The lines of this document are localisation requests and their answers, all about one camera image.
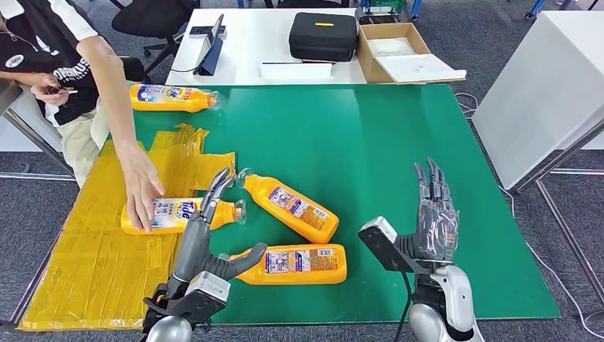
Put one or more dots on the person's right forearm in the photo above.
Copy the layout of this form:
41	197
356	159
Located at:
19	79

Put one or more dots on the green crate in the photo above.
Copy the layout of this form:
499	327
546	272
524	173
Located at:
388	4

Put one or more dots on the white foam panel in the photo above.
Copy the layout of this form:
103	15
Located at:
421	68

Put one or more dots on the dark tablet on stand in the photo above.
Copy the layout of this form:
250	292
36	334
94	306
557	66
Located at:
212	51

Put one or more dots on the blue metal leg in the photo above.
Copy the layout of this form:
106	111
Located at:
416	8
534	8

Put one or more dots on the black phone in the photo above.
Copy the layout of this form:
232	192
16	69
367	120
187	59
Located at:
200	30

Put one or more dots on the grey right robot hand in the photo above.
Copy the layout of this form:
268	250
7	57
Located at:
436	231

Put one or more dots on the white paper sheet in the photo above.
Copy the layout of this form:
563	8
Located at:
295	71

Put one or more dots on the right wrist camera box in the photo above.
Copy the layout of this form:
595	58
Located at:
382	243

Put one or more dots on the person's left hand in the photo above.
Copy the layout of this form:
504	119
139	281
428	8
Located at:
139	189

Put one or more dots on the person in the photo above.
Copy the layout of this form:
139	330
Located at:
47	47

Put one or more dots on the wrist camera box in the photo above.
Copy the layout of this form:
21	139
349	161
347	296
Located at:
382	243
207	290

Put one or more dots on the person's left forearm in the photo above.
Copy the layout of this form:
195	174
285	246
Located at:
113	99

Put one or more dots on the person's right hand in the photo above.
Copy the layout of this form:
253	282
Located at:
49	92

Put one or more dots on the white plastic bag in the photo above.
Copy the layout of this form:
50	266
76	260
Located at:
390	46

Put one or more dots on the black zip case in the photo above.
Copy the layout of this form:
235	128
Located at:
323	37

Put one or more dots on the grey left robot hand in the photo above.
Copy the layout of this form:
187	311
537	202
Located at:
193	250

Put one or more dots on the white desk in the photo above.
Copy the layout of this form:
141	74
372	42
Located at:
255	37

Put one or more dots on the orange detergent bottle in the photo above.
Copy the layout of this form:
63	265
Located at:
292	210
193	100
179	212
292	269

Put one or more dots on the black office chair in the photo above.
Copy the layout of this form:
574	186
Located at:
155	19

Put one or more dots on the thin black pen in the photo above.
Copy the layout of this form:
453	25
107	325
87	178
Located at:
297	62

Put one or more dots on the open cardboard box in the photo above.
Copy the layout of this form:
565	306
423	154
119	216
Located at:
366	58

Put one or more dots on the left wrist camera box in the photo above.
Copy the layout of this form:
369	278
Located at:
207	290

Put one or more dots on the yellow tape patch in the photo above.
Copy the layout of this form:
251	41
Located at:
94	274

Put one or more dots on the white side table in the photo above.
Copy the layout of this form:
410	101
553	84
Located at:
542	85

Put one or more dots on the grey metal desk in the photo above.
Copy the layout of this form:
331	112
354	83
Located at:
9	96

